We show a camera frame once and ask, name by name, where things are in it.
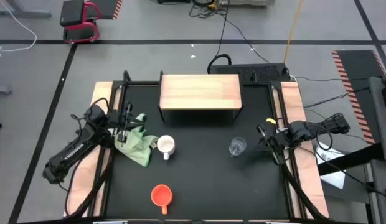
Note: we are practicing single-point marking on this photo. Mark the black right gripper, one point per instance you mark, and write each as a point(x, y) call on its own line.
point(281, 138)

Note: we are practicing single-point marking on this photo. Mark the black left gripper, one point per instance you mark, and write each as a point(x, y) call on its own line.
point(119, 119)

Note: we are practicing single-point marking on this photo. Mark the clear glass mug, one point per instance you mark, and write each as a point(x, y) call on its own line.
point(238, 145)

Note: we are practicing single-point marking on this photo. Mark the grey white patterned mug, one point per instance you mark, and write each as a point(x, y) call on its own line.
point(165, 144)

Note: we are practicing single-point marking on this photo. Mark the orange plastic mug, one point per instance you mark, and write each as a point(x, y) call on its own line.
point(162, 195)

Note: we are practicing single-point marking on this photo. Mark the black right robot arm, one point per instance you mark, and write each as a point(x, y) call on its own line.
point(330, 126)

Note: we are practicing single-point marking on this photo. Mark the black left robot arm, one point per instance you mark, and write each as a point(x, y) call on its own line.
point(74, 149)

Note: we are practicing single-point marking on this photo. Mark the wooden shelf with black legs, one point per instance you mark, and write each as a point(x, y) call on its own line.
point(199, 91)

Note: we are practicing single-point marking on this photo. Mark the green microfibre cloth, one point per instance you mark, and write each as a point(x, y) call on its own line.
point(135, 146)

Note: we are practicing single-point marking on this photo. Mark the black computer case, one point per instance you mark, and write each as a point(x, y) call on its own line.
point(261, 73)

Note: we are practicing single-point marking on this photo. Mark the white paper sheet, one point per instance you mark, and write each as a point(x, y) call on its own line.
point(334, 180)

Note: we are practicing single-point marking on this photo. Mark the hazard-striped black floor mat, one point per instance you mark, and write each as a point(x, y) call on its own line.
point(109, 7)
point(358, 81)

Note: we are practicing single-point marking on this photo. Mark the grey table base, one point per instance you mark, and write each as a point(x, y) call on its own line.
point(25, 14)

